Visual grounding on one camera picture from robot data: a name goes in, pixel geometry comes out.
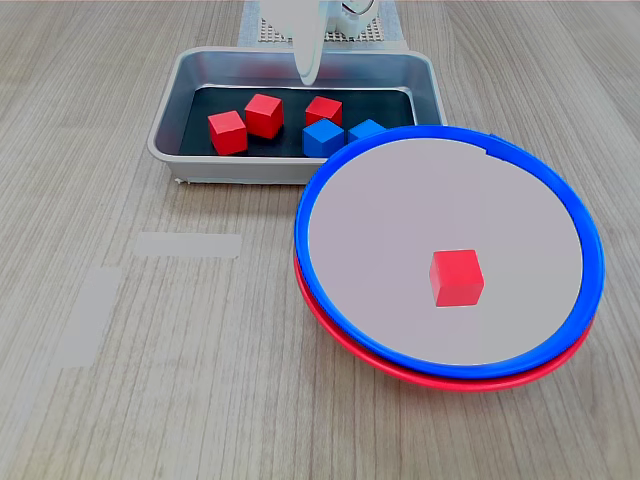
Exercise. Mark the small red cube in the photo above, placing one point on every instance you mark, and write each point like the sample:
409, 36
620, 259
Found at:
227, 132
263, 115
324, 109
457, 280

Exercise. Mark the small blue cube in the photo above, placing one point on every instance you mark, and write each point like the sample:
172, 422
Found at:
365, 131
322, 139

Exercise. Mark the blue rimmed white plate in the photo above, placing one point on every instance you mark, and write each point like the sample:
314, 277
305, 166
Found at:
400, 200

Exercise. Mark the black tray mat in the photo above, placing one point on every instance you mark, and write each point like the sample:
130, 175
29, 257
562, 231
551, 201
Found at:
295, 102

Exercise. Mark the wide pale tape sheet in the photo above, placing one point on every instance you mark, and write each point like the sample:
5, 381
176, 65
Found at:
247, 25

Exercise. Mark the steel tray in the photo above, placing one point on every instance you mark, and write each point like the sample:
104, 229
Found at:
170, 100

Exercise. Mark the translucent tape strip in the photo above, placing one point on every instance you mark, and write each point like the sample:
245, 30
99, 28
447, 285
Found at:
85, 320
190, 245

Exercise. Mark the red rimmed white plate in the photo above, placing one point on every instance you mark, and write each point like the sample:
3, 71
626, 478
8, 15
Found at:
475, 386

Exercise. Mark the pale perforated base plate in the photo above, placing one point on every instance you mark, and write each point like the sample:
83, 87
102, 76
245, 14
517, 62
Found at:
270, 32

